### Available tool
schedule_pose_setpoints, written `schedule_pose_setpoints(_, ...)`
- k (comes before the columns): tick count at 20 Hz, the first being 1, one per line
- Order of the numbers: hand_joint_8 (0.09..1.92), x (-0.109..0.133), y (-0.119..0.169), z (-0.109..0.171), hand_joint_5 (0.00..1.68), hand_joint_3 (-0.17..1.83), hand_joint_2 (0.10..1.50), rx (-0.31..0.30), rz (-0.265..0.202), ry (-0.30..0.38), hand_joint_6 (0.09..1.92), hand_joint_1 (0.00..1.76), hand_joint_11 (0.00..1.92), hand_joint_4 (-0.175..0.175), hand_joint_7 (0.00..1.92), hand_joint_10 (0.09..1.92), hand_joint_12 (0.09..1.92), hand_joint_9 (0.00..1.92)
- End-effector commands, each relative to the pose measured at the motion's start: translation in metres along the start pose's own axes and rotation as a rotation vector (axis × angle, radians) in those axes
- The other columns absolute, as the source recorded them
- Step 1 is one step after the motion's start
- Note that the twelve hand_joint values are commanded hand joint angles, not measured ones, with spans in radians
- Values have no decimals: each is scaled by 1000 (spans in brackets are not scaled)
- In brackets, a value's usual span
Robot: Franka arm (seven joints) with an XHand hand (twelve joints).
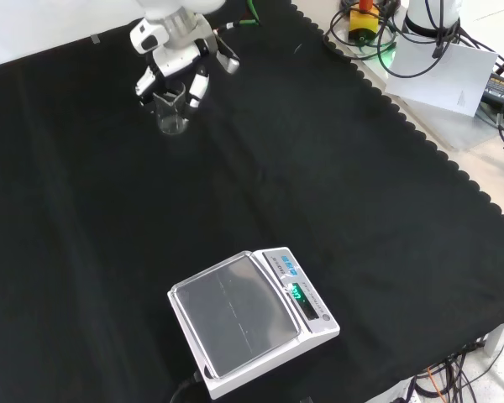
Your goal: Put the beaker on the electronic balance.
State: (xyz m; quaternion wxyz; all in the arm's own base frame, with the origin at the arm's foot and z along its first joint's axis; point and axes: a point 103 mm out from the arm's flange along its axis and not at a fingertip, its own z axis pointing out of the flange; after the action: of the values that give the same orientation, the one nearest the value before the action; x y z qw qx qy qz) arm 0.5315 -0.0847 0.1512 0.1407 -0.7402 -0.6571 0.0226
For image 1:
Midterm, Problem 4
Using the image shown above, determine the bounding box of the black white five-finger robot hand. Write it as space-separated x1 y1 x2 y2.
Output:
129 13 241 111

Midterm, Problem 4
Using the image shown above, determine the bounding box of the small clear glass beaker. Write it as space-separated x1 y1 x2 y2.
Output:
152 81 191 136

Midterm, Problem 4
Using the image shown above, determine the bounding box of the white electronic balance steel pan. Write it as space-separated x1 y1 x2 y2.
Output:
166 246 342 400

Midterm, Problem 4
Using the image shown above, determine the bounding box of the black bench cloth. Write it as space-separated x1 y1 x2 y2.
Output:
0 0 504 403

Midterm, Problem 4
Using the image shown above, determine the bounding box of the yellow stop button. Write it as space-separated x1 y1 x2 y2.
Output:
347 0 381 44

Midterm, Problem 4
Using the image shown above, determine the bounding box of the pale board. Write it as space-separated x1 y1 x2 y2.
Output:
384 34 500 118

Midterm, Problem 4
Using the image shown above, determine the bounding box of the black power adapter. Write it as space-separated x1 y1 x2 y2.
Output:
480 72 504 111

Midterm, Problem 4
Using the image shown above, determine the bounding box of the white bench leg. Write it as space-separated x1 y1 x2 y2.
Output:
483 317 504 359

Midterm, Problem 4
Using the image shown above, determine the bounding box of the green cable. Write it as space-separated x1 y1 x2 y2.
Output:
213 0 262 34

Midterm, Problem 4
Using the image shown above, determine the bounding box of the black balance power cable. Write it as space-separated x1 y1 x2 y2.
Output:
169 369 204 403

